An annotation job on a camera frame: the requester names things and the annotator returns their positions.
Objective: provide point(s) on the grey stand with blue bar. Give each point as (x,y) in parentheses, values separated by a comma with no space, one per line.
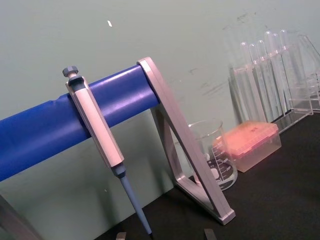
(42,130)

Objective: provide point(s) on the clear test tube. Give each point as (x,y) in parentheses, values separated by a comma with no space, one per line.
(276,42)
(263,53)
(255,65)
(269,42)
(284,40)
(246,65)

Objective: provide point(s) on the clear acrylic test tube rack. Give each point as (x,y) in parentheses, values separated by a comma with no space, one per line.
(297,100)

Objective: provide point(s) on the white pipette with blue tip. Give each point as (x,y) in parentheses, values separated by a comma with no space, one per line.
(96,126)

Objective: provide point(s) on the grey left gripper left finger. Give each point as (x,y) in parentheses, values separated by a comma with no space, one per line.
(121,236)

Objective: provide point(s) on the black table cloth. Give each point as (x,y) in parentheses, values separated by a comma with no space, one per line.
(270,200)

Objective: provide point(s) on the clear glass beaker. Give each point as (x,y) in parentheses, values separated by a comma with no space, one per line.
(225,172)

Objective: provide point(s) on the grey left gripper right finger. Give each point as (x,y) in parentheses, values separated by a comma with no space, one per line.
(208,235)

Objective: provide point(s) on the pink pipette tip box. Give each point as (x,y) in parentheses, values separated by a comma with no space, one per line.
(250,142)

